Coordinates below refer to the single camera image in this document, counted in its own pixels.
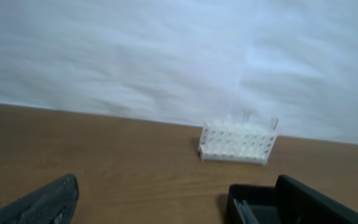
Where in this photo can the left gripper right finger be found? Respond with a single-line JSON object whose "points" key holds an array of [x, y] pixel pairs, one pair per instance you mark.
{"points": [[306, 205]]}

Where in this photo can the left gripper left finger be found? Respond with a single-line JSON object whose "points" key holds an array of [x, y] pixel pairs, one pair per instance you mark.
{"points": [[45, 205]]}

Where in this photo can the clear test tube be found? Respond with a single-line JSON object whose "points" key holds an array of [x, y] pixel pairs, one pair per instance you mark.
{"points": [[244, 212], [274, 123]]}

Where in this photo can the black tray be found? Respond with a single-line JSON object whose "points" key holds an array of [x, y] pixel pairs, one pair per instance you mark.
{"points": [[239, 191]]}

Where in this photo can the white test tube rack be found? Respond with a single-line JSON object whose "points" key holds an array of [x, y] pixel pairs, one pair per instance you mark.
{"points": [[235, 146]]}

